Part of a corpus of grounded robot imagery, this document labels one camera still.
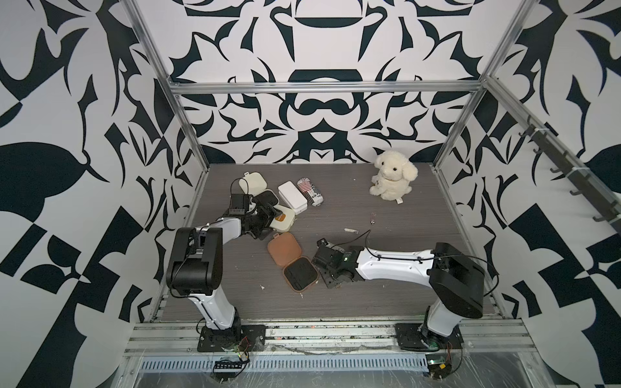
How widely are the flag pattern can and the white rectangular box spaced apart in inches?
1.1

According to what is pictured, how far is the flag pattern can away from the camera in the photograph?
1062 millimetres

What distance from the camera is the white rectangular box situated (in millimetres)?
1032

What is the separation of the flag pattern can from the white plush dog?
0.82ft

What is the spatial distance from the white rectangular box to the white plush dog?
327mm

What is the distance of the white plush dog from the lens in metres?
0.96
